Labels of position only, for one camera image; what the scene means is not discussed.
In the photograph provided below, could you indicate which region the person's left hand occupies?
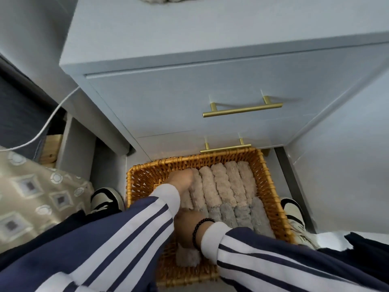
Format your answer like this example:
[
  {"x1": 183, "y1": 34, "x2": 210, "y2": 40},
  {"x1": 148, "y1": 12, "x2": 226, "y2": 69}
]
[{"x1": 167, "y1": 168, "x2": 195, "y2": 195}]

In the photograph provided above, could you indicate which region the person's right hand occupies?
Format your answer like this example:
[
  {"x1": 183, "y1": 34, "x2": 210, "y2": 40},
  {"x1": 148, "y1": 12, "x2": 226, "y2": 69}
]
[{"x1": 174, "y1": 209, "x2": 213, "y2": 250}]

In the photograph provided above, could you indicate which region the orange wicker basket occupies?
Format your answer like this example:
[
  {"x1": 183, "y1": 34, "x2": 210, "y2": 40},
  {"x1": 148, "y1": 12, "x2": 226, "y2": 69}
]
[{"x1": 126, "y1": 147, "x2": 297, "y2": 287}]

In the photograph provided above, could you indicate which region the person's left forearm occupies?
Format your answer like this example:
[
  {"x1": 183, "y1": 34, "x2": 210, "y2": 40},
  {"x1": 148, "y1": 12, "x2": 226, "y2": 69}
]
[{"x1": 0, "y1": 184, "x2": 182, "y2": 292}]

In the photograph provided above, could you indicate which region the person's right forearm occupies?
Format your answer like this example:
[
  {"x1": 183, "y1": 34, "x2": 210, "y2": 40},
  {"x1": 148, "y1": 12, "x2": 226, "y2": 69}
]
[{"x1": 200, "y1": 221, "x2": 389, "y2": 292}]

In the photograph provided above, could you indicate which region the person's left shoe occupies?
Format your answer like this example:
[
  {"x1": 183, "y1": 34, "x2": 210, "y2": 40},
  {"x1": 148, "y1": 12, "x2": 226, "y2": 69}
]
[{"x1": 90, "y1": 187, "x2": 125, "y2": 215}]

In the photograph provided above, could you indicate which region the person's shoe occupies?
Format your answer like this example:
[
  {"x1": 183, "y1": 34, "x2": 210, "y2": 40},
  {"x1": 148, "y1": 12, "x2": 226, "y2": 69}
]
[
  {"x1": 90, "y1": 187, "x2": 125, "y2": 215},
  {"x1": 279, "y1": 197, "x2": 320, "y2": 250}
]

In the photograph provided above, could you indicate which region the person's right shoe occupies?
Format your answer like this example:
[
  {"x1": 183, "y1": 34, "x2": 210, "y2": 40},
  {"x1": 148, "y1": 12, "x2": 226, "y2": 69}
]
[{"x1": 279, "y1": 197, "x2": 320, "y2": 250}]

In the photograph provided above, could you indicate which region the light wooden board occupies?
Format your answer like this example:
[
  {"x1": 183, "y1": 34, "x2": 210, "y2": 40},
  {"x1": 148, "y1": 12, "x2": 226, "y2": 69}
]
[{"x1": 39, "y1": 134, "x2": 64, "y2": 167}]

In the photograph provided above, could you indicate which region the white nightstand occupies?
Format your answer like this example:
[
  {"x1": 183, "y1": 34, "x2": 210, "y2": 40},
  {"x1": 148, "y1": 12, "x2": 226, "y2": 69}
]
[{"x1": 59, "y1": 0, "x2": 389, "y2": 163}]

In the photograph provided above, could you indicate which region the patterned beige bedspread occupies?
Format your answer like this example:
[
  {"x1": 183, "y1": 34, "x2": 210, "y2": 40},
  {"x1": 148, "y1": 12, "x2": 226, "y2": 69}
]
[{"x1": 0, "y1": 146, "x2": 95, "y2": 254}]

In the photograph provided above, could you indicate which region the black bead bracelet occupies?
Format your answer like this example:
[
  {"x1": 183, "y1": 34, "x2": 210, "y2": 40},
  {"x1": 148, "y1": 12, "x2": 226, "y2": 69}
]
[{"x1": 192, "y1": 218, "x2": 216, "y2": 252}]

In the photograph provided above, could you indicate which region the short gold drawer handle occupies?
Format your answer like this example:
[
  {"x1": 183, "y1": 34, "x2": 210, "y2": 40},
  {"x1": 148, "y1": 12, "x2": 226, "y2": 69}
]
[{"x1": 199, "y1": 138, "x2": 252, "y2": 154}]

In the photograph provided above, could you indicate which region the long gold drawer handle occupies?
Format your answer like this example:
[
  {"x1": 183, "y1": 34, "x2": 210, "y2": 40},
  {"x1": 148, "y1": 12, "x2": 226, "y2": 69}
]
[{"x1": 203, "y1": 95, "x2": 284, "y2": 118}]

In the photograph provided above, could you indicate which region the white charging cable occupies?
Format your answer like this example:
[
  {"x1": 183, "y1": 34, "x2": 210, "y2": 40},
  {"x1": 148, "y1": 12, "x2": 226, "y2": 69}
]
[{"x1": 0, "y1": 86, "x2": 81, "y2": 152}]

